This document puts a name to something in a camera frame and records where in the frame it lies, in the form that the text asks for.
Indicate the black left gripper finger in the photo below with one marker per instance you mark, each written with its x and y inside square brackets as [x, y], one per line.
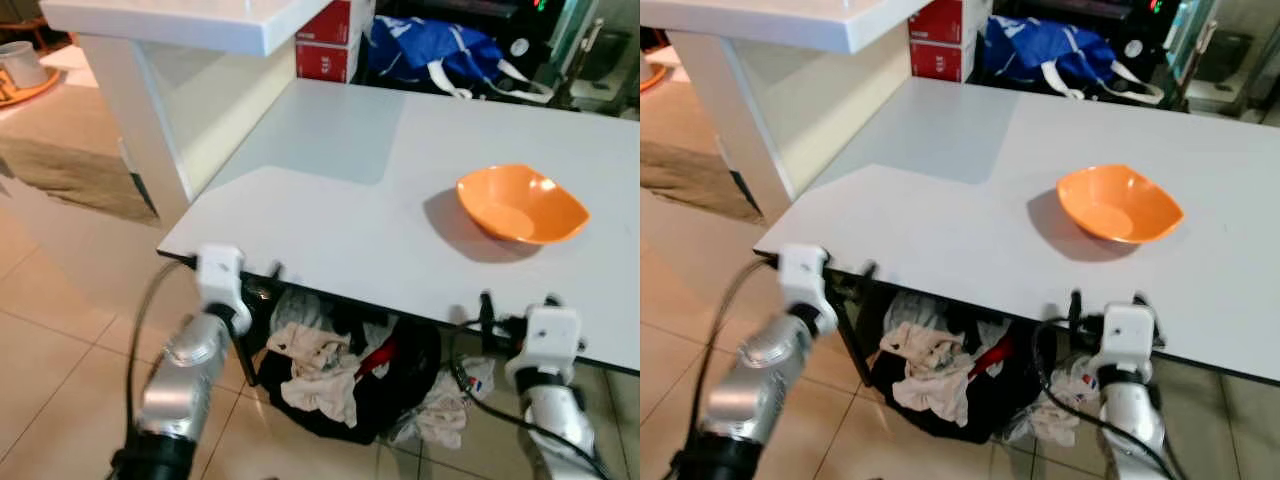
[871, 270]
[276, 271]

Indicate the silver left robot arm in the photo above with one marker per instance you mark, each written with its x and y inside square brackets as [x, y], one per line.
[760, 370]
[185, 370]

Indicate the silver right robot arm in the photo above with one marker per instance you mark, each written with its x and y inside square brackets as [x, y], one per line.
[560, 420]
[1135, 420]

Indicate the grey white garment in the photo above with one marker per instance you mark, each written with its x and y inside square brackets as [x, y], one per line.
[300, 310]
[915, 312]

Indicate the red garment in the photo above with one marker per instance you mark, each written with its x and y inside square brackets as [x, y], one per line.
[990, 355]
[375, 358]

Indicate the orange plastic bowl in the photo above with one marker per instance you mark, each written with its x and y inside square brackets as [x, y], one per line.
[1120, 204]
[523, 204]

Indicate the white crumpled cloth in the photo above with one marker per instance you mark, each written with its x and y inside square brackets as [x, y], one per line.
[440, 415]
[1050, 420]

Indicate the beige crumpled garment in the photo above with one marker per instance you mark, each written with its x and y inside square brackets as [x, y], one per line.
[320, 375]
[925, 375]

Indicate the black laundry basket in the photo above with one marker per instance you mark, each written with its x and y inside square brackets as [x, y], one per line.
[1000, 400]
[400, 400]

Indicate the dark grey chair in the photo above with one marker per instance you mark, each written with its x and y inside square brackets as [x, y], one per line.
[1225, 70]
[610, 70]

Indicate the orange plate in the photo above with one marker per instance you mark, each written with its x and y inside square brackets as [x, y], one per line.
[652, 78]
[40, 93]

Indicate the white raised counter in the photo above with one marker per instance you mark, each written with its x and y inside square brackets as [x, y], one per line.
[780, 20]
[150, 20]

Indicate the black appliance with lights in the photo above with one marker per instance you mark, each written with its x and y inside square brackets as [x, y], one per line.
[1140, 30]
[525, 25]

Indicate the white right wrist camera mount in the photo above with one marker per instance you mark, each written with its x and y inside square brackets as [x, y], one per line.
[550, 338]
[1128, 336]

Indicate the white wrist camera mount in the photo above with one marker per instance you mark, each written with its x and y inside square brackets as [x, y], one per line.
[218, 272]
[802, 272]
[1128, 336]
[550, 338]

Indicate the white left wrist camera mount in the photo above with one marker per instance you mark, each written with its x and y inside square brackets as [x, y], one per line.
[802, 272]
[218, 272]

